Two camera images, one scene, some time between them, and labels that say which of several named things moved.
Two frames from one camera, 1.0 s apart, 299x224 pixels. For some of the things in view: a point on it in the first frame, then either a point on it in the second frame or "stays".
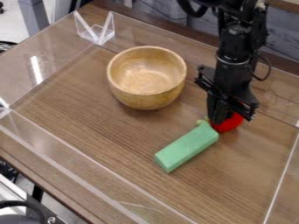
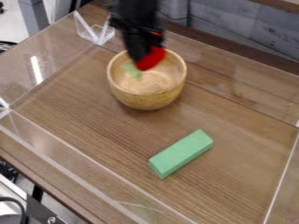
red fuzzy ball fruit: x=229 y=124 -> x=157 y=54
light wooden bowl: x=146 y=77 stays
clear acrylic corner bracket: x=96 y=33 stays
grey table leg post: x=34 y=15 stays
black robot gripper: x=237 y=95 -> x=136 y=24
